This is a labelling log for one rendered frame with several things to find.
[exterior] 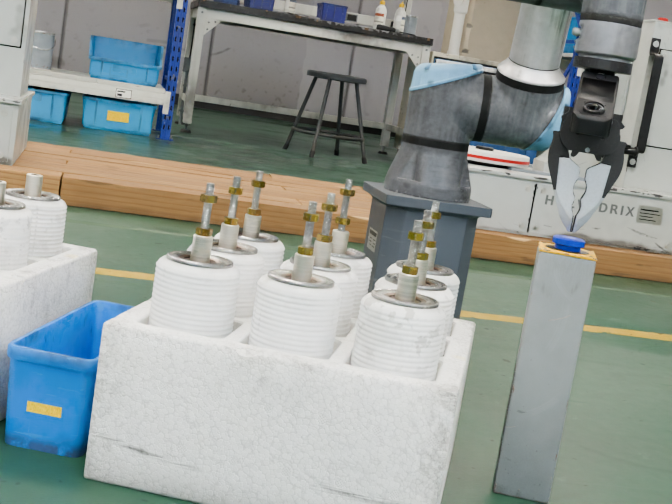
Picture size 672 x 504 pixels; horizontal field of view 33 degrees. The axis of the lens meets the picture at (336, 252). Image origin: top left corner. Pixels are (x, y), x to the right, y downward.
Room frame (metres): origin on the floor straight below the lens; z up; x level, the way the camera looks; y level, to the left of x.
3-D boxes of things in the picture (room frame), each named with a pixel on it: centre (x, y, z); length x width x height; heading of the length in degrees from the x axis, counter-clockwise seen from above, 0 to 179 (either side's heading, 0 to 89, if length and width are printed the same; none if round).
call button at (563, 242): (1.39, -0.28, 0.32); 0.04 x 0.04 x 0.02
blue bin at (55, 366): (1.40, 0.29, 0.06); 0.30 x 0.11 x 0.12; 173
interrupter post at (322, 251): (1.36, 0.02, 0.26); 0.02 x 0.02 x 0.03
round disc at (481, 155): (3.72, -0.42, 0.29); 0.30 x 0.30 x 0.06
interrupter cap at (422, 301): (1.23, -0.08, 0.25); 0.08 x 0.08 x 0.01
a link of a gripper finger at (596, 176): (1.42, -0.30, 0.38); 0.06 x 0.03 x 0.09; 172
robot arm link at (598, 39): (1.41, -0.28, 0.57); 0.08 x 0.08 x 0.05
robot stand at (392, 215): (1.97, -0.14, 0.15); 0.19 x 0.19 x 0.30; 13
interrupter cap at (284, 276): (1.24, 0.03, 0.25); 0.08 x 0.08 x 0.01
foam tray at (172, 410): (1.36, 0.02, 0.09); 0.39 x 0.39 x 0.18; 82
